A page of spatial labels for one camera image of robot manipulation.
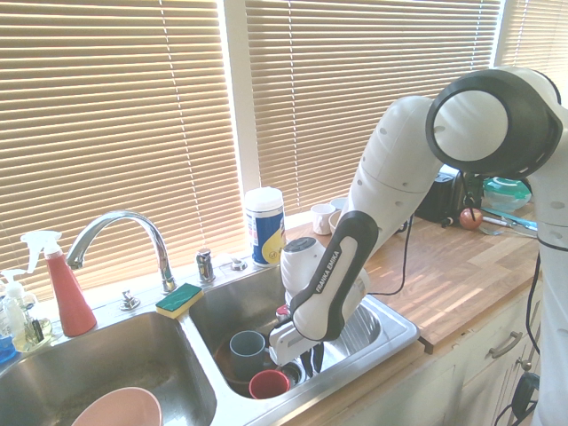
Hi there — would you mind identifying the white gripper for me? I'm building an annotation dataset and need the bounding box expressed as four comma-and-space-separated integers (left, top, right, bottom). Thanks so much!
267, 319, 326, 377

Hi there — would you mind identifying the black sink drain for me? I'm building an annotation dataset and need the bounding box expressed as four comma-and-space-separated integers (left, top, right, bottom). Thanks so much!
281, 361, 312, 388

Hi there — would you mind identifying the stainless steel double sink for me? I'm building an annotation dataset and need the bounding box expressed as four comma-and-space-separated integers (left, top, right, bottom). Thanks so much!
0, 260, 422, 426

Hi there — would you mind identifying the red cup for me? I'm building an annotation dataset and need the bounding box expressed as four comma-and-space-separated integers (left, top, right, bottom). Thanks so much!
248, 369, 292, 401

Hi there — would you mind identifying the grey mug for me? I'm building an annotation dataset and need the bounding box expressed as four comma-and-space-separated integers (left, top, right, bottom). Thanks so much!
228, 329, 272, 379

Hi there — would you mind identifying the brown bowl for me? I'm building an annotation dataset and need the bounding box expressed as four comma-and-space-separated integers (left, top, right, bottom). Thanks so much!
214, 335, 285, 388

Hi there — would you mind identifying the white kitchen cabinet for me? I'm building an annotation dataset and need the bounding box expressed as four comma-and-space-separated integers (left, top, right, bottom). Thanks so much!
283, 283, 548, 426

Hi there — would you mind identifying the Lysol wipes canister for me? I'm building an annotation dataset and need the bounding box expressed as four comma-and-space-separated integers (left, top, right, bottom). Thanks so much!
244, 186, 287, 269

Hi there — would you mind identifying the white cup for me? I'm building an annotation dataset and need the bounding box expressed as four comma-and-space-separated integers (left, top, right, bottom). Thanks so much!
310, 203, 337, 236

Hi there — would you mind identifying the green yellow sponge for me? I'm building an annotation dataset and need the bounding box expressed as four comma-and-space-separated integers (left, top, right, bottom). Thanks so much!
154, 281, 205, 320

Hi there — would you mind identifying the chrome curved faucet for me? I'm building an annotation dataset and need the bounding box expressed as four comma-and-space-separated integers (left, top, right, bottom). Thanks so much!
65, 209, 179, 295

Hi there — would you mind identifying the pink bowl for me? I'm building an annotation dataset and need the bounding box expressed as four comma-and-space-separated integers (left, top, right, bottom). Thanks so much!
69, 386, 163, 426

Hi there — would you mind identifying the black toaster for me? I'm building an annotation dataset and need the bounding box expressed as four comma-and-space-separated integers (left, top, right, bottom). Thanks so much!
414, 170, 483, 225

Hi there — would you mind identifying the red apple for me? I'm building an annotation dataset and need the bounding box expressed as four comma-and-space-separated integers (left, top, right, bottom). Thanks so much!
458, 207, 485, 230

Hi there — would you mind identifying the teal knife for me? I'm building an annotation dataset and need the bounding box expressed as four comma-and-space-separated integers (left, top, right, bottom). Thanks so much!
480, 205, 539, 233

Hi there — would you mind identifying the red spray bottle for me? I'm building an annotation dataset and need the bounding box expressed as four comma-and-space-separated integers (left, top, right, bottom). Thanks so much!
20, 230, 99, 338

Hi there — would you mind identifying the green lidded food container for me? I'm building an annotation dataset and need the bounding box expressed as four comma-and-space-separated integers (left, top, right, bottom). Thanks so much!
480, 175, 533, 215

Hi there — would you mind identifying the yellow dish soap bottle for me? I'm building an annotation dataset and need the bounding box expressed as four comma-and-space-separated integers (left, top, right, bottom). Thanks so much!
12, 304, 59, 352

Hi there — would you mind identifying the wooden window blind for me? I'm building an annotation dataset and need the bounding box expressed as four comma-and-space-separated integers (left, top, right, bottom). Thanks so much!
500, 0, 568, 108
243, 0, 503, 215
0, 0, 243, 305

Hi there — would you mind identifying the clear soap pump bottle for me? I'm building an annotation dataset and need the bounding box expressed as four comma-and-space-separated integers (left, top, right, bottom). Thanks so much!
0, 267, 26, 357

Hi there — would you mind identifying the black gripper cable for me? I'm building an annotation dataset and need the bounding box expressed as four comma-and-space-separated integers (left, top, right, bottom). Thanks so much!
366, 212, 416, 297

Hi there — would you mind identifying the chrome faucet handle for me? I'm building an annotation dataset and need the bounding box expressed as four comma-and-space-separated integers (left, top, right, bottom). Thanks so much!
195, 248, 217, 284

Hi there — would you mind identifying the metal cabinet bar handle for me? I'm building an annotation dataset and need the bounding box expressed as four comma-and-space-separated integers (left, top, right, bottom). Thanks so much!
488, 329, 525, 361

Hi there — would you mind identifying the black base cable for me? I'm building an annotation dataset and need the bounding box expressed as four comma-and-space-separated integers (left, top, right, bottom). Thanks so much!
492, 252, 545, 426

